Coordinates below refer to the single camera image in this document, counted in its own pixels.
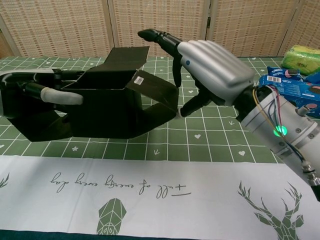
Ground small blue Oreo pack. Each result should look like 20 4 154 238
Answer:
266 65 305 82
303 73 320 85

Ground bamboo folding screen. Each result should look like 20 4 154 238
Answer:
0 0 320 59

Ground coloured right wrist wires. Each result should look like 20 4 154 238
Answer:
252 84 320 186

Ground green checked deer tablecloth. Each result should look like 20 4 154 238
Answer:
0 55 320 240

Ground black paper box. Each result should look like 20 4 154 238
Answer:
6 45 179 143

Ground green yellow snack bag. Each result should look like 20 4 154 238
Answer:
281 44 320 76

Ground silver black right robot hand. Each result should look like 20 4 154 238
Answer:
137 28 258 121

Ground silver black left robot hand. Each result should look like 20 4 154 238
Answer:
0 68 86 118

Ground blue Oreo cookie package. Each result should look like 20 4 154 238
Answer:
258 74 320 117

